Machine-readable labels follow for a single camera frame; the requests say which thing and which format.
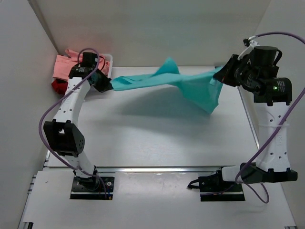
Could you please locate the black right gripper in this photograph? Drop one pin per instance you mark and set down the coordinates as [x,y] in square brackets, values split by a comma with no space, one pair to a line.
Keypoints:
[225,75]

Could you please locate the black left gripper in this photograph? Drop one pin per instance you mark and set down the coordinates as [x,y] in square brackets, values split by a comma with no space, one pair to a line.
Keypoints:
[106,85]

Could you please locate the teal t shirt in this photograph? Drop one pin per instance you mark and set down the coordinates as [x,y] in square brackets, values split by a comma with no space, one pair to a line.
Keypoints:
[201,89]

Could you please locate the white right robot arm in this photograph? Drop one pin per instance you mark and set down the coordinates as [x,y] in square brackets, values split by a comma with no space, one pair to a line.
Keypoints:
[255,70]

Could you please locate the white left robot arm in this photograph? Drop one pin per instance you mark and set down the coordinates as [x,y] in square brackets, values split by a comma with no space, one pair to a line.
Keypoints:
[63,137]

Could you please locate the white plastic basket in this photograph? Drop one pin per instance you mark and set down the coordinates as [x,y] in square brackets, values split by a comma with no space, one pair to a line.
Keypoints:
[107,61]

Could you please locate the red t shirt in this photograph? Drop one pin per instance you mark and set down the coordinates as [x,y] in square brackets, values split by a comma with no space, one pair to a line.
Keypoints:
[59,86]

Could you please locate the pink t shirt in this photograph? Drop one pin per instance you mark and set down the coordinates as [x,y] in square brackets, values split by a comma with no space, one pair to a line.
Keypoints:
[64,64]

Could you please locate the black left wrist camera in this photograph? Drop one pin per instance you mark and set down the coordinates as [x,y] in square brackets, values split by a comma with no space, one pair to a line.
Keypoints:
[89,60]

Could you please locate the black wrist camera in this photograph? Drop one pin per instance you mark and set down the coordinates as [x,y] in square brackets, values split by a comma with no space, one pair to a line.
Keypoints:
[89,60]
[249,43]

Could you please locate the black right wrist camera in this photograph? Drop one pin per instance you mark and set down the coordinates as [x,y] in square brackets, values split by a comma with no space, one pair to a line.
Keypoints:
[249,43]

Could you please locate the aluminium table rail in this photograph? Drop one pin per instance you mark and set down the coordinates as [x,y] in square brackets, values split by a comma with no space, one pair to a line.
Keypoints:
[157,169]

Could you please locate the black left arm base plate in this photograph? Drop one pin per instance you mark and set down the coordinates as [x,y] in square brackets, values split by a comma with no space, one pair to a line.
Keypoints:
[92,189]

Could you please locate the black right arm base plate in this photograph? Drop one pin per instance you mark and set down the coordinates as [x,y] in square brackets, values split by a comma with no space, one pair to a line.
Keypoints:
[214,189]

